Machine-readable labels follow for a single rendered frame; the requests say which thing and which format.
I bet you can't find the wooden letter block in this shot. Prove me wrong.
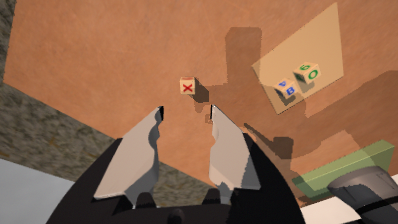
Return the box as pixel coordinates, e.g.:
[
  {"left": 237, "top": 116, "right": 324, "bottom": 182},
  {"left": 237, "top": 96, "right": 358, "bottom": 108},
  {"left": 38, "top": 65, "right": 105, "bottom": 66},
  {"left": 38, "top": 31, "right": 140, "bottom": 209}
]
[
  {"left": 293, "top": 62, "right": 322, "bottom": 84},
  {"left": 180, "top": 77, "right": 195, "bottom": 95},
  {"left": 273, "top": 78, "right": 299, "bottom": 99}
]

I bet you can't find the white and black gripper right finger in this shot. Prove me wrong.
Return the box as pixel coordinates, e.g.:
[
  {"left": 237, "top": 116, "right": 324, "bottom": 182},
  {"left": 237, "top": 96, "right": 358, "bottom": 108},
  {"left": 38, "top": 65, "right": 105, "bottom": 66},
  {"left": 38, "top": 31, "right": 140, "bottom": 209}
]
[{"left": 209, "top": 104, "right": 306, "bottom": 224}]

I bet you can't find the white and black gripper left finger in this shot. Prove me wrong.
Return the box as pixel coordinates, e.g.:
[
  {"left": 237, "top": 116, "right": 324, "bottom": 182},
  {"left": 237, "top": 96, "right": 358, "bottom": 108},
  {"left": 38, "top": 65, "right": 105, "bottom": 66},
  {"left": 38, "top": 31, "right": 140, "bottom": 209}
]
[{"left": 46, "top": 106, "right": 164, "bottom": 224}]

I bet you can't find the tan flat mat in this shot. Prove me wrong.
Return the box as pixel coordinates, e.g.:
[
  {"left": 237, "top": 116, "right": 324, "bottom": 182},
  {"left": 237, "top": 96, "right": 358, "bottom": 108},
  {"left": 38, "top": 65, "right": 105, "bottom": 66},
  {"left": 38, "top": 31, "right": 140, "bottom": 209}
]
[{"left": 251, "top": 2, "right": 344, "bottom": 114}]

